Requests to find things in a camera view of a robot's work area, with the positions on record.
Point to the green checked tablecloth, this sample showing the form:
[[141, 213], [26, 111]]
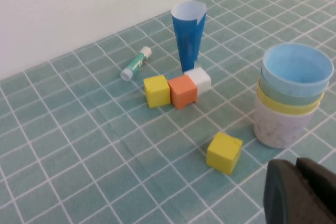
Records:
[[78, 142]]

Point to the blue plastic cup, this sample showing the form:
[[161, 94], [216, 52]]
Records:
[[296, 77]]

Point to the pink plastic cup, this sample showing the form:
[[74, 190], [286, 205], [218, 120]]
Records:
[[281, 129]]

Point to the yellow foam cube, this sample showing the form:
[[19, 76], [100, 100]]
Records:
[[157, 91], [223, 155]]

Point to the orange foam block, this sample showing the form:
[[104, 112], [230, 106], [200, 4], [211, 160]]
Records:
[[182, 93]]

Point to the green plastic cup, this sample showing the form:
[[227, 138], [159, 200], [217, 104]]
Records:
[[278, 94]]

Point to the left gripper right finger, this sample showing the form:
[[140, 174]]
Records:
[[324, 184]]

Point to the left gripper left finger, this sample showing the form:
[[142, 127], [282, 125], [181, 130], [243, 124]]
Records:
[[284, 197]]

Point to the green white glue stick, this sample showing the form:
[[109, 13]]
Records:
[[136, 62]]

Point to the yellow plastic cup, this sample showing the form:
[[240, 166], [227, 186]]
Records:
[[288, 108]]

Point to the white foam block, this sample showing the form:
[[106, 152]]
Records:
[[202, 81]]

